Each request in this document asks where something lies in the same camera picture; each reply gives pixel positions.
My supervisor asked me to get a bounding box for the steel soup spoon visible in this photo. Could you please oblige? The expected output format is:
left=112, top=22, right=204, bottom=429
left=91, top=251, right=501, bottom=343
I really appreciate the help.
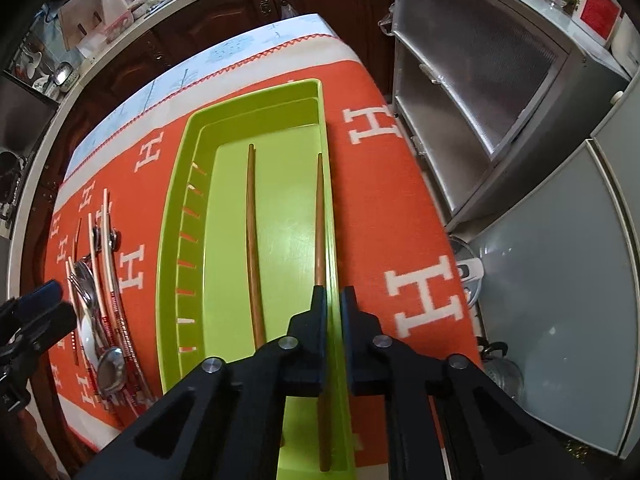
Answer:
left=96, top=347, right=126, bottom=398

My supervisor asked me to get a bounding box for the wooden cutting board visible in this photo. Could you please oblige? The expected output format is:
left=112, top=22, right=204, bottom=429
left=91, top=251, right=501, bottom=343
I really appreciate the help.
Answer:
left=58, top=0, right=104, bottom=50

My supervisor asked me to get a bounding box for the steel chopstick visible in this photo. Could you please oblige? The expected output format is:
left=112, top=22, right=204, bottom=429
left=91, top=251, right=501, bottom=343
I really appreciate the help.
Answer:
left=67, top=219, right=84, bottom=360
left=105, top=255, right=151, bottom=405

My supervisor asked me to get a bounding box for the bamboo chopstick red end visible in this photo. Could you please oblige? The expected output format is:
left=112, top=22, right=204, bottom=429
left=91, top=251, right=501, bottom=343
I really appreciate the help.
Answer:
left=101, top=188, right=155, bottom=408
left=88, top=214, right=138, bottom=416

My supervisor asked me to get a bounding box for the large steel spoon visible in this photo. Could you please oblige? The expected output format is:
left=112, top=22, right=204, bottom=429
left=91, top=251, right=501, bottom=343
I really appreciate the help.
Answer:
left=73, top=260, right=107, bottom=351

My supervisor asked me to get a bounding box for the frosted glass cabinet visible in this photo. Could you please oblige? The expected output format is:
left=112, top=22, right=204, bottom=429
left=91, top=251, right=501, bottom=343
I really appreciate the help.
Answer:
left=387, top=0, right=629, bottom=230

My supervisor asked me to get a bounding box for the white ceramic soup spoon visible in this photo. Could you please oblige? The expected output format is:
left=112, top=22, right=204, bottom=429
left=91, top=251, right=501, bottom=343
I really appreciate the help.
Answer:
left=79, top=315, right=100, bottom=372

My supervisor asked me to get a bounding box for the green plastic utensil tray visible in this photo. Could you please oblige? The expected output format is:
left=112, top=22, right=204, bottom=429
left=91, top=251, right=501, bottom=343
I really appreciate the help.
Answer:
left=155, top=78, right=356, bottom=479

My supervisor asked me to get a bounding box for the orange H-pattern table mat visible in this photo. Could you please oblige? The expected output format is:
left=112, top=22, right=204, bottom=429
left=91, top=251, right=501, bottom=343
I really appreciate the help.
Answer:
left=43, top=34, right=478, bottom=479

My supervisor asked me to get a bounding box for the steel fork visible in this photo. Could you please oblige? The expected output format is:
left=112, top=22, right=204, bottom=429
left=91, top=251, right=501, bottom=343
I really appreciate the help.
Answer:
left=75, top=274, right=107, bottom=352

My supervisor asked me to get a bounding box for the blue floral tablecloth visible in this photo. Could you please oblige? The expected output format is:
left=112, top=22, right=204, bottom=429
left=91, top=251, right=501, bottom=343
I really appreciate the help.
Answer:
left=64, top=14, right=337, bottom=179

